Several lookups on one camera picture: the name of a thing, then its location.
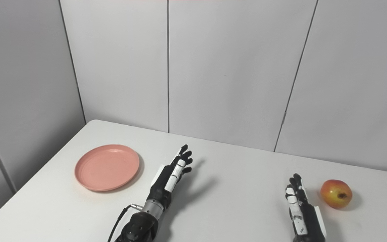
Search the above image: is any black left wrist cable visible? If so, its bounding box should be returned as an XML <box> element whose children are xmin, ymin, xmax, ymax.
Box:
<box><xmin>107</xmin><ymin>203</ymin><xmax>144</xmax><ymax>242</ymax></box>

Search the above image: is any pink round plate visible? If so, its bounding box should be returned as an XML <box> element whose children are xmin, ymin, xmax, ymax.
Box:
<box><xmin>74</xmin><ymin>144</ymin><xmax>140</xmax><ymax>192</ymax></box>

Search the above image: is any red yellow apple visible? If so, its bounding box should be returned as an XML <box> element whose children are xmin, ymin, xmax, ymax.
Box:
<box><xmin>320</xmin><ymin>179</ymin><xmax>353</xmax><ymax>209</ymax></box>

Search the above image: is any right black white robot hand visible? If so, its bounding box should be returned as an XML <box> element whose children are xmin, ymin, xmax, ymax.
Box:
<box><xmin>285</xmin><ymin>173</ymin><xmax>327</xmax><ymax>242</ymax></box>

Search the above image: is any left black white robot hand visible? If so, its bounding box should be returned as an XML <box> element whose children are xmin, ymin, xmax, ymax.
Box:
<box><xmin>146</xmin><ymin>144</ymin><xmax>194</xmax><ymax>212</ymax></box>

